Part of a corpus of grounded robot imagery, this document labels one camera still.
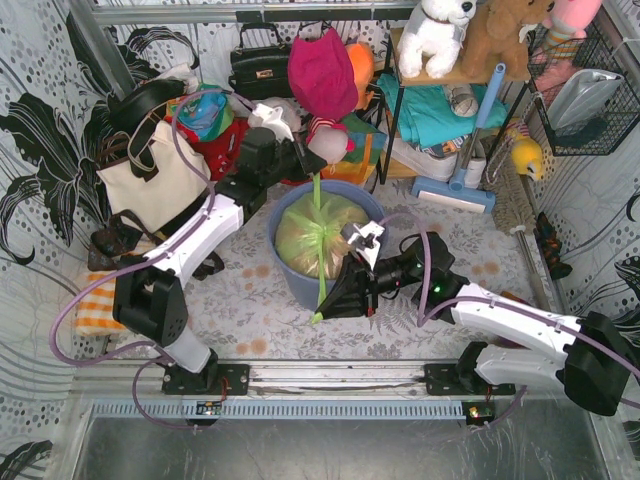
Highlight green plastic trash bag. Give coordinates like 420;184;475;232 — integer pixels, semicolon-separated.
275;180;371;308

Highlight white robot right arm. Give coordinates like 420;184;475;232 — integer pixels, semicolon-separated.
314;232;639;416

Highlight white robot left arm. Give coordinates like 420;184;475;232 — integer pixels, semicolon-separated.
113;127;327;395

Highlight rainbow striped bag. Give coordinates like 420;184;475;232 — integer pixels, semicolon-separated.
321;113;388;185

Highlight magenta cloth bag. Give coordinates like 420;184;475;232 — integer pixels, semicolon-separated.
287;27;358;120

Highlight colourful striped bag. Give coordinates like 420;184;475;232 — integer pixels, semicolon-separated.
177;84;234;143

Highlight cream canvas tote bag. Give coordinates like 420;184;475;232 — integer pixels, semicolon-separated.
98;121;211;231

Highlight pink faced plush doll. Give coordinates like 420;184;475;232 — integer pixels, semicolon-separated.
306;117;355;165

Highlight black leather handbag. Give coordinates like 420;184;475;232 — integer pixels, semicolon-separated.
229;22;293;100

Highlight orange plush toy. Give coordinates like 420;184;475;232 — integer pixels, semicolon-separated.
346;42;374;110

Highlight teal folded towel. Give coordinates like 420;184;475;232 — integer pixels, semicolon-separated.
377;74;508;147

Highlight white sneaker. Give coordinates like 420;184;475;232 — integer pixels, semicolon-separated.
391;137;457;182

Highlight beige chenille mop head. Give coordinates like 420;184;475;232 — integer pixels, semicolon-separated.
491;163;535;235

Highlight metal mop pole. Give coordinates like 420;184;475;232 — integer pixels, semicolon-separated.
510;173;550;310

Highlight black round hat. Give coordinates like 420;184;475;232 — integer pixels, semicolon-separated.
107;79;186;134

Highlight white husky plush dog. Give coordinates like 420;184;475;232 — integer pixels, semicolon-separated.
398;0;477;79

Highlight small wooden shelf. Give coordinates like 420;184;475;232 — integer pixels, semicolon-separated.
387;27;531;171

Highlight yellow plush duck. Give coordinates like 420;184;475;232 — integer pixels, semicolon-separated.
507;124;543;181

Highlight brown plush dog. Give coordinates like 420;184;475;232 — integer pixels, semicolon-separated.
460;0;555;80

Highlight orange checkered cloth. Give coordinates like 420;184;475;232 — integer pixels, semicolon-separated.
74;280;126;336

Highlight silver pouch in basket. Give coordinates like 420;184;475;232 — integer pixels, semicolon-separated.
547;69;625;130

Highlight pink plush toy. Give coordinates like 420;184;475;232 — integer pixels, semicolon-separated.
541;0;602;57

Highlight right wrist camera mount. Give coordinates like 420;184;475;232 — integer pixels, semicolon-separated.
341;221;385;270

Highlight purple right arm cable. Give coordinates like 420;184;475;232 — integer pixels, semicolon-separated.
377;212;640;429

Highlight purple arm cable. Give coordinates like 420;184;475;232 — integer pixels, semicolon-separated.
377;212;640;429
49;87;256;431

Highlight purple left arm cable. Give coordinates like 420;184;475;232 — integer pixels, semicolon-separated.
49;87;256;431

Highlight black wire basket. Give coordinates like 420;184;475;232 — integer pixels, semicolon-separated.
528;25;639;156

